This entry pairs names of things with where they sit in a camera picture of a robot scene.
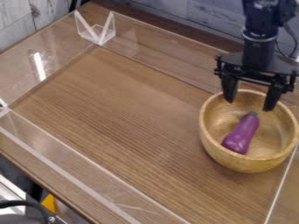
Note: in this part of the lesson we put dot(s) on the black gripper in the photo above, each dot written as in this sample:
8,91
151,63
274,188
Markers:
280,70

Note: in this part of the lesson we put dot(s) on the brown wooden bowl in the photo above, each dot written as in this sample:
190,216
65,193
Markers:
274,141

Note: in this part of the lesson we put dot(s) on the purple toy eggplant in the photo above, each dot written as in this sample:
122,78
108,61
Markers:
238,139

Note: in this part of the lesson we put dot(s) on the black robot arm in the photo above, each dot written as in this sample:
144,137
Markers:
260,63

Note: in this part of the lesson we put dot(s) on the clear acrylic enclosure wall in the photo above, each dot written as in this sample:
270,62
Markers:
99,122

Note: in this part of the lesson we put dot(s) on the clear acrylic corner bracket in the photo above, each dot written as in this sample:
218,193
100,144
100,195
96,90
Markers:
99,34

